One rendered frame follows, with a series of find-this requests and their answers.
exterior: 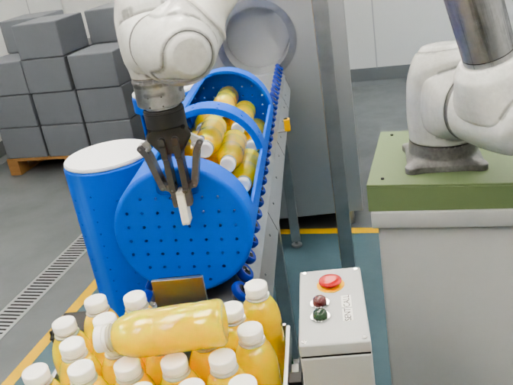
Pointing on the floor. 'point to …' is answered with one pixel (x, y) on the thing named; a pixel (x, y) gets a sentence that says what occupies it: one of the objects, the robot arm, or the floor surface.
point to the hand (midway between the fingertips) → (184, 205)
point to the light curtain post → (333, 130)
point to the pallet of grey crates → (62, 86)
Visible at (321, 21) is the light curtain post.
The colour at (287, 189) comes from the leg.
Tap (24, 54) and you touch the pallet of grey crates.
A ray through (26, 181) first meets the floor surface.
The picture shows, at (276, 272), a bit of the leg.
